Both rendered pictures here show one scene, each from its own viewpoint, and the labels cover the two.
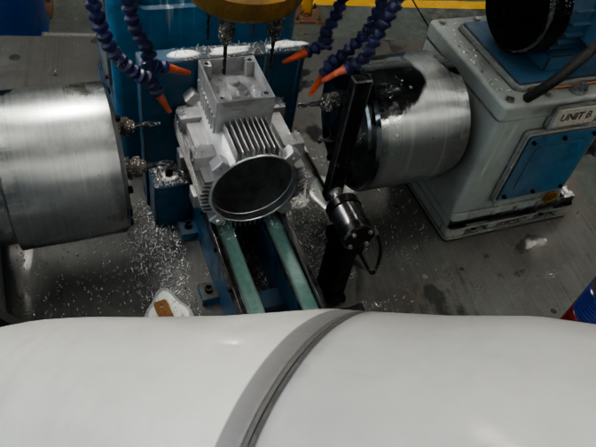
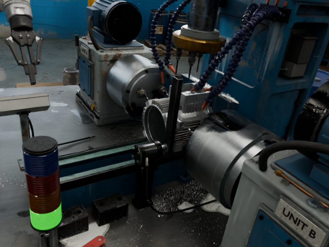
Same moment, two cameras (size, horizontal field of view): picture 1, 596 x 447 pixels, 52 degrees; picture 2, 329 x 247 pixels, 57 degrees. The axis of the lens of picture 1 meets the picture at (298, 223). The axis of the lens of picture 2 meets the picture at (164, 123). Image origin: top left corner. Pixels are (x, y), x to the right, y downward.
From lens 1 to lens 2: 1.12 m
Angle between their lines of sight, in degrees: 66
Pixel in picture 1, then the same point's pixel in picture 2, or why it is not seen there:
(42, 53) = not seen: hidden behind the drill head
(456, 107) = (236, 151)
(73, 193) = (117, 80)
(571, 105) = (293, 204)
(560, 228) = not seen: outside the picture
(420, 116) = (215, 139)
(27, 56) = not seen: hidden behind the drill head
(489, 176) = (239, 229)
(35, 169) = (118, 68)
